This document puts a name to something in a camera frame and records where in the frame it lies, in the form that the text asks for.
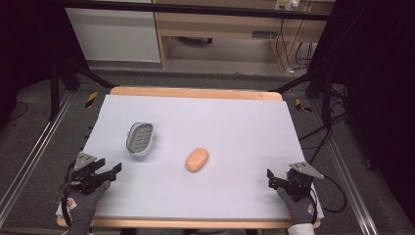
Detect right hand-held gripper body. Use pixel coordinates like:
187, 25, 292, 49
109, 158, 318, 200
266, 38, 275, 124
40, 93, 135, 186
277, 161, 326, 202

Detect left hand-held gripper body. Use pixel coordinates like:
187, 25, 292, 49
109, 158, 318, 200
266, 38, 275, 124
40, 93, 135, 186
67, 152, 107, 196

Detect grey soap dish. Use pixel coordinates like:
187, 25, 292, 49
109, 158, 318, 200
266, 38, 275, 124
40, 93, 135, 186
125, 121, 156, 157

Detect orange soap bar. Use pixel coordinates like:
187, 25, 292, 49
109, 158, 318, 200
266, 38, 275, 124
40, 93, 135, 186
184, 147, 210, 173

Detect person's right hand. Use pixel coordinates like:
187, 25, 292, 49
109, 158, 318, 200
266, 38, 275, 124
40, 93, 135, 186
276, 187, 318, 226

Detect yellow black tape marker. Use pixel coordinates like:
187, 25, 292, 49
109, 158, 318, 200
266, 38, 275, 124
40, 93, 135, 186
295, 98, 313, 114
84, 90, 99, 109

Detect white table cover sheet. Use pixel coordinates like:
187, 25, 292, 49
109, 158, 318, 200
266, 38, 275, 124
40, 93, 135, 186
55, 94, 325, 220

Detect wooden table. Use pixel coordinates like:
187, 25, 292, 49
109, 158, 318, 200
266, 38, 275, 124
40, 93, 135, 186
56, 85, 322, 230

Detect white cabinet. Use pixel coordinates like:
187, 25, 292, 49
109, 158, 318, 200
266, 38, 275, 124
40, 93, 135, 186
65, 7, 161, 64

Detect wooden desk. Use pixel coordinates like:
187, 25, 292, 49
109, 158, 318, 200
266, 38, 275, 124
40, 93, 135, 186
152, 0, 337, 71

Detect white power strip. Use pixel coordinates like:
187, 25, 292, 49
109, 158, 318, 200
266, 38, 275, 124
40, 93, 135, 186
274, 0, 300, 11

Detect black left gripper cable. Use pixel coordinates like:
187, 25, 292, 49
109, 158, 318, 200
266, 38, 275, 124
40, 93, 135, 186
60, 161, 76, 228

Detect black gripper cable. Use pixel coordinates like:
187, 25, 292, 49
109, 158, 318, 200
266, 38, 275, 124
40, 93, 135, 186
309, 173, 347, 226
60, 161, 76, 228

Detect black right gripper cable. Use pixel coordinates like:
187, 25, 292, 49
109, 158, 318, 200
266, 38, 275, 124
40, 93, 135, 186
309, 173, 347, 226

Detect aluminium floor rail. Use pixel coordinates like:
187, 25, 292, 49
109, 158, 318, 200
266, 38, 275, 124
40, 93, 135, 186
0, 90, 75, 227
308, 97, 372, 235

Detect black floor cables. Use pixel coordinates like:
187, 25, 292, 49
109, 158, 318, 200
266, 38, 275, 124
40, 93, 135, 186
298, 82, 351, 165

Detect black frame strut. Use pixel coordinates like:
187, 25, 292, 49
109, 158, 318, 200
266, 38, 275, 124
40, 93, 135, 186
48, 58, 115, 122
268, 69, 335, 129

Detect cables under desk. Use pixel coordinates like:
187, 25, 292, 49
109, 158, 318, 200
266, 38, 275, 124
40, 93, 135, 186
274, 19, 315, 74

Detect black horizontal frame bar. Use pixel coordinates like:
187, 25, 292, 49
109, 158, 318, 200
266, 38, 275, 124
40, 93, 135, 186
62, 0, 331, 22

